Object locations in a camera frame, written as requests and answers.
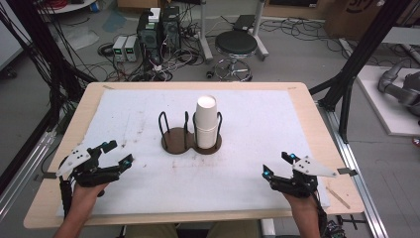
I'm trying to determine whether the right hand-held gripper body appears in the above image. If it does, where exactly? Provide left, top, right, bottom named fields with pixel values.
left=270, top=155, right=339, bottom=199

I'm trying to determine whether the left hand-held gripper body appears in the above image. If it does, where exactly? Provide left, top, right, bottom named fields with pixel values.
left=54, top=142, right=122, bottom=189

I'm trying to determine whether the wooden cup holder with black wires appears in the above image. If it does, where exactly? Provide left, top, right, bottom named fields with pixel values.
left=157, top=110, right=224, bottom=156

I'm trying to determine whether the stack of white paper cups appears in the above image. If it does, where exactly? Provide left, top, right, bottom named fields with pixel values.
left=192, top=94, right=221, bottom=150

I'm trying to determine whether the person's right hand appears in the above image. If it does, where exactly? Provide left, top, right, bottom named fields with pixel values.
left=283, top=192, right=321, bottom=216

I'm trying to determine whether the person's left hand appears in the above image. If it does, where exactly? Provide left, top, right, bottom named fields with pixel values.
left=69, top=182, right=110, bottom=214

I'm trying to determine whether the black tape strip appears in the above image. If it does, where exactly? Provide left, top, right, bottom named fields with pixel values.
left=34, top=172, right=59, bottom=180
left=336, top=167, right=359, bottom=178

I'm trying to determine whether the thin wooden stick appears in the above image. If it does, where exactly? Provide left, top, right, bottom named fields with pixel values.
left=325, top=185, right=352, bottom=210

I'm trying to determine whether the person's right leg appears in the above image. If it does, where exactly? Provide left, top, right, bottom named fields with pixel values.
left=211, top=219, right=263, bottom=238

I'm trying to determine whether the person's leg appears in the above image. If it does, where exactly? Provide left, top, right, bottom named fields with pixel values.
left=211, top=219, right=263, bottom=238
left=124, top=222, right=179, bottom=238

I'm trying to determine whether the person's left leg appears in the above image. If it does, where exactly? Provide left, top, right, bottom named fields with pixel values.
left=124, top=222, right=179, bottom=238

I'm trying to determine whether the grey power supply unit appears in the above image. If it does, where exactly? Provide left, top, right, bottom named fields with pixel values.
left=124, top=35, right=142, bottom=63
left=112, top=36, right=129, bottom=62

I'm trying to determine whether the white floor board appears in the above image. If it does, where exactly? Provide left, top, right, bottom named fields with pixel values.
left=356, top=64, right=420, bottom=138

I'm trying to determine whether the black computer tower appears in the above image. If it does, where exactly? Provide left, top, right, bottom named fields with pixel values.
left=161, top=5, right=182, bottom=52
left=136, top=11, right=162, bottom=64

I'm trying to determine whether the white stand leg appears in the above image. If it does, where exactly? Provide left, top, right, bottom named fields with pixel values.
left=252, top=0, right=269, bottom=61
left=197, top=0, right=214, bottom=64

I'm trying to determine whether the black round stool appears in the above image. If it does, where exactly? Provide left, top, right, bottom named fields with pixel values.
left=213, top=30, right=260, bottom=82

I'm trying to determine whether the black flat device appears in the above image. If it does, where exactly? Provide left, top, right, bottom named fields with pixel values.
left=232, top=14, right=256, bottom=32

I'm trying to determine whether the brown cardboard box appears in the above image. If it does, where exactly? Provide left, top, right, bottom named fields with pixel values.
left=324, top=0, right=394, bottom=42

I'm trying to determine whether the aluminium rail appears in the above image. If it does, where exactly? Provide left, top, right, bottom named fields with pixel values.
left=0, top=129, right=57, bottom=220
left=316, top=101, right=389, bottom=238

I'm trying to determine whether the tangle of floor cables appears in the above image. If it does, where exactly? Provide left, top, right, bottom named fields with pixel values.
left=95, top=31, right=207, bottom=83

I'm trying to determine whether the black metal frame post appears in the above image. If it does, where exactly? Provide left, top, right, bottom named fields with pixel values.
left=0, top=0, right=97, bottom=196
left=308, top=0, right=414, bottom=144

